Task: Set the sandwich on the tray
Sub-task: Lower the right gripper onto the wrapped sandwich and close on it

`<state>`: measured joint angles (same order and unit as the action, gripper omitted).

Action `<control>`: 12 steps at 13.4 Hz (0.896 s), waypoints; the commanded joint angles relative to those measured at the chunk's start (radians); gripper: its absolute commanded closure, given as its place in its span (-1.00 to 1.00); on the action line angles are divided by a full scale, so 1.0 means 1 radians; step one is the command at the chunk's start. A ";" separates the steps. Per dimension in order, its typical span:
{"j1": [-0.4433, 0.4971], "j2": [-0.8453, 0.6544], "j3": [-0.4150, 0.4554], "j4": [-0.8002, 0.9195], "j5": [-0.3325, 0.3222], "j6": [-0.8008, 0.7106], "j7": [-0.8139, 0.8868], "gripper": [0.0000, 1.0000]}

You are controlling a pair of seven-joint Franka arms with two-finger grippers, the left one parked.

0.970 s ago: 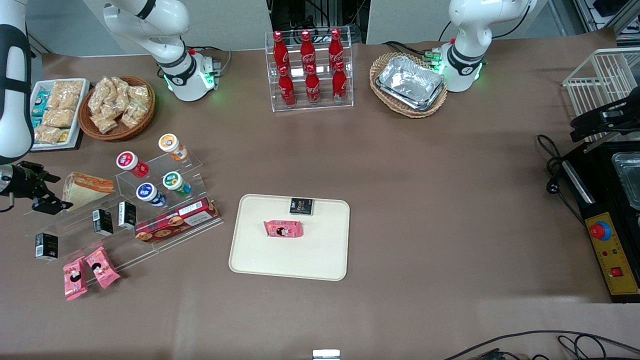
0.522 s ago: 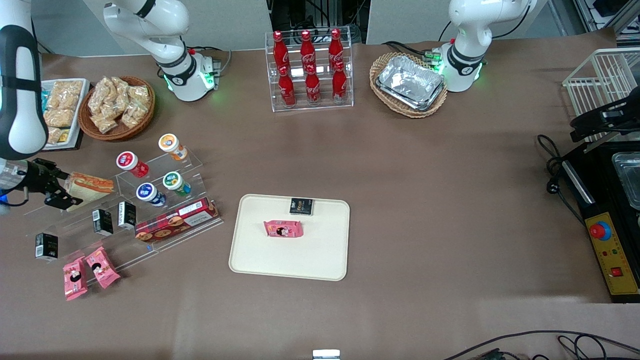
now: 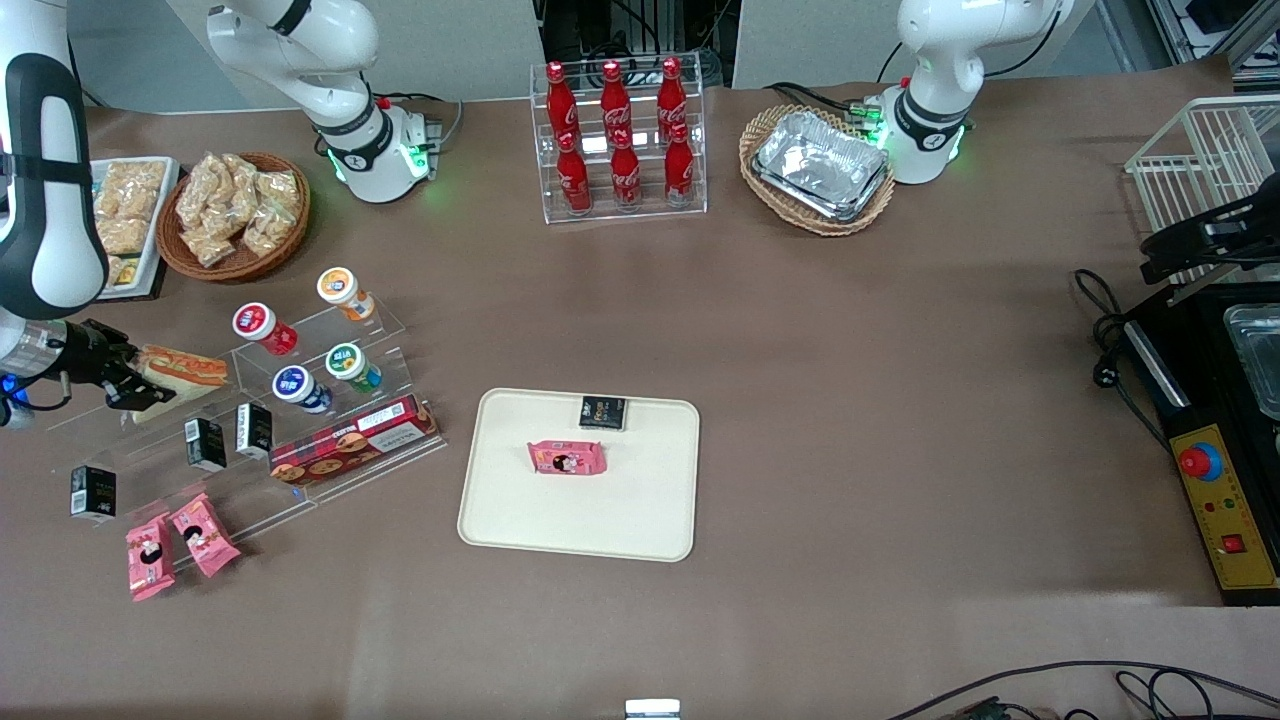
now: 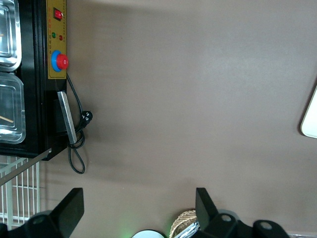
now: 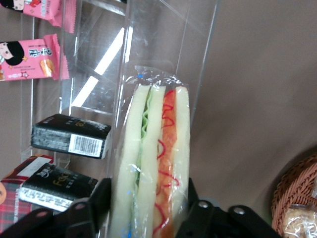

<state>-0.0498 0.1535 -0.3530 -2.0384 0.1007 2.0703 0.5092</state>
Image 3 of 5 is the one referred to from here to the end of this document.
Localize blue lidded drink cup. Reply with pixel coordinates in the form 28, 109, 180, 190
272, 366, 333, 414

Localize clear acrylic tiered stand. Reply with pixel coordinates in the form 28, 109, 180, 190
45, 295, 448, 571

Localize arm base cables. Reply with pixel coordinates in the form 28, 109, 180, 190
763, 80, 886, 129
378, 92, 466, 161

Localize green lidded drink cup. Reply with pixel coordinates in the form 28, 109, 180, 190
325, 343, 384, 393

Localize black sealing machine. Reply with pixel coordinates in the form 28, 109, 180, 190
1120, 280, 1280, 607

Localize steel machine tray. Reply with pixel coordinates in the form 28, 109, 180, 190
1224, 304, 1280, 421

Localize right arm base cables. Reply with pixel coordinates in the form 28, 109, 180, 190
378, 92, 466, 161

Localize aluminium foil tray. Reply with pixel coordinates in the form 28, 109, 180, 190
752, 165, 891, 224
755, 110, 891, 213

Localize red cookie box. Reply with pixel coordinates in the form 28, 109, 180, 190
268, 395, 439, 487

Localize clear bag of crackers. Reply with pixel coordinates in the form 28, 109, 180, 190
181, 226, 237, 268
210, 195, 257, 241
177, 155, 226, 229
220, 153, 261, 206
256, 170, 302, 213
243, 205, 297, 258

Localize orange lidded drink cup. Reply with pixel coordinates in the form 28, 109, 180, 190
317, 267, 377, 323

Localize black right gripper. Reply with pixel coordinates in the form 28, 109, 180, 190
60, 318, 178, 412

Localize pink snack packet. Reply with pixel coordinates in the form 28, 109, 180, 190
170, 494, 242, 579
125, 513, 176, 602
527, 440, 608, 477

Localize red lidded drink cup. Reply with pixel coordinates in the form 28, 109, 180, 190
232, 302, 299, 357

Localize cream plastic tray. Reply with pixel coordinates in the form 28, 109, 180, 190
457, 388, 701, 563

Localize triangular sandwich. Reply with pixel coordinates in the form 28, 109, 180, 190
130, 345, 230, 425

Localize white wire basket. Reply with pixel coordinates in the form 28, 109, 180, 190
1125, 95, 1280, 289

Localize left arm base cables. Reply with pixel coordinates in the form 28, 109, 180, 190
763, 80, 886, 129

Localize clear acrylic bottle rack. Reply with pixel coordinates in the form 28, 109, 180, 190
530, 55, 708, 225

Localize red cola bottle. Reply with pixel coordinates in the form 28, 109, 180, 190
556, 132, 593, 214
545, 62, 579, 138
600, 60, 632, 136
610, 130, 642, 209
656, 57, 688, 131
664, 124, 695, 206

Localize black power cable with plug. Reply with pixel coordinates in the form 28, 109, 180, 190
1074, 268, 1173, 453

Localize dark brown wicker basket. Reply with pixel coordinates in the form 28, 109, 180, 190
155, 152, 311, 283

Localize black background equipment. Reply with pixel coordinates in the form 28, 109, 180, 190
535, 0, 738, 89

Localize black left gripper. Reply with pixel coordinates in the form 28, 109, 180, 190
1140, 195, 1280, 286

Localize light tan wicker basket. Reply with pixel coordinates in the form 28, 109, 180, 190
739, 104, 897, 237

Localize white rectangular snack tray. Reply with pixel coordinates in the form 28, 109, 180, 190
88, 157, 181, 302

